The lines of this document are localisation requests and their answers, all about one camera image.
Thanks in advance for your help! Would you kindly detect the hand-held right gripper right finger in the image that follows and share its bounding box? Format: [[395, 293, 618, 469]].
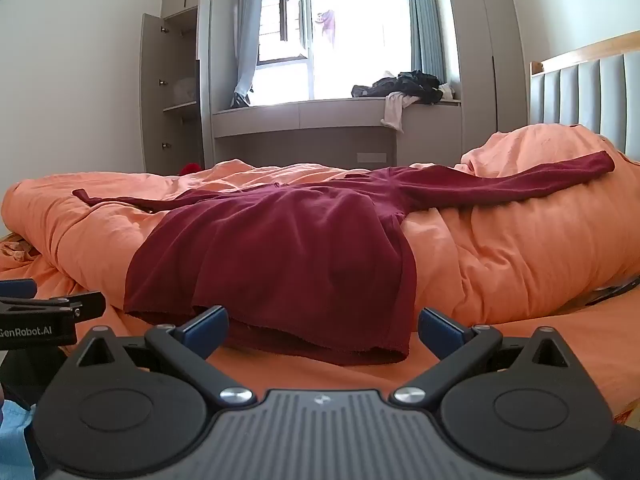
[[391, 306, 581, 408]]

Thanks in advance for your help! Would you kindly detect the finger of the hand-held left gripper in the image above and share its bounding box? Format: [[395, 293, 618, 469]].
[[0, 292, 106, 322], [0, 279, 39, 302]]

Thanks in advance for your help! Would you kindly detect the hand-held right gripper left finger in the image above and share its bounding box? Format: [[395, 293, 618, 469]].
[[65, 305, 256, 408]]

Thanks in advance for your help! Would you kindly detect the maroon long-sleeve sweater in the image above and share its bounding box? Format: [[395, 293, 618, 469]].
[[72, 151, 616, 367]]

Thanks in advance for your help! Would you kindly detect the pile of dark clothes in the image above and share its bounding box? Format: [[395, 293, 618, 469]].
[[351, 71, 443, 106]]

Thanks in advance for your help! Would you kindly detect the patterned orange cloth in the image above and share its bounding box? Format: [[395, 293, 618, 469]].
[[0, 239, 43, 264]]

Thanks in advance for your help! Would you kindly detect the orange duvet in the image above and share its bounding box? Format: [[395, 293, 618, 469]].
[[0, 124, 640, 328]]

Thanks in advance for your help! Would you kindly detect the light blue cloth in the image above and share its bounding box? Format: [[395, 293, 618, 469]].
[[0, 400, 34, 480]]

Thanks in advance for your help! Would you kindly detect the white hanging garment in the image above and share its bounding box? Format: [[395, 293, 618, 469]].
[[381, 91, 418, 133]]

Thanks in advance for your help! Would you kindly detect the open grey cabinet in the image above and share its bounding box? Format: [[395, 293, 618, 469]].
[[140, 0, 213, 173]]

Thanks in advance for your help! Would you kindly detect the grey window seat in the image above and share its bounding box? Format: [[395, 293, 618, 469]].
[[212, 97, 463, 168]]

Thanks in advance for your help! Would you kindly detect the tall grey wardrobe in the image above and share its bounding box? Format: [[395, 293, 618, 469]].
[[442, 0, 531, 153]]

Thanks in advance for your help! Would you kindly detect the window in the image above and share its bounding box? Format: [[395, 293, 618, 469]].
[[257, 0, 416, 101]]

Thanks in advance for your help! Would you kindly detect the grey padded wooden headboard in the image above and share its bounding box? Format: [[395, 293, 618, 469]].
[[529, 30, 640, 161]]

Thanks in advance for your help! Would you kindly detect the light blue curtain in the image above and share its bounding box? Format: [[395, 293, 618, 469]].
[[232, 0, 263, 108], [404, 0, 447, 86]]

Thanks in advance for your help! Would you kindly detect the purple hanging garment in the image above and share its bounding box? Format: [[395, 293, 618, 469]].
[[314, 9, 338, 51]]

